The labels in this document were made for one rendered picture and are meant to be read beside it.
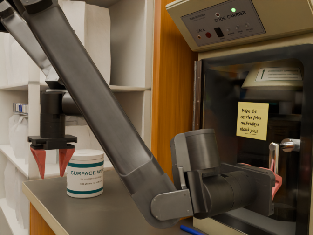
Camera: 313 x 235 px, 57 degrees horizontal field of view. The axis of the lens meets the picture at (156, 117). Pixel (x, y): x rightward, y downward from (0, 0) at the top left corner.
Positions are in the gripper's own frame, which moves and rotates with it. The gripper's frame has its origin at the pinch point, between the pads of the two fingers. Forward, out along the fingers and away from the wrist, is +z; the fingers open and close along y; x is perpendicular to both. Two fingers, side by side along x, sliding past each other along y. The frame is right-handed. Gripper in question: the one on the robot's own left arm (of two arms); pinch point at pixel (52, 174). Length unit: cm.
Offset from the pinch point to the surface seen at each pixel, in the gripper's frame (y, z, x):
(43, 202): 4.5, 15.7, 25.8
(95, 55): 50, -44, 93
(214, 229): 33.8, 12.9, -22.3
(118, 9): 75, -81, 112
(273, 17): 29, -35, -39
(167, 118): 27.9, -13.9, -9.0
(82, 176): 16.4, 8.2, 22.8
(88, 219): 11.6, 15.5, 5.0
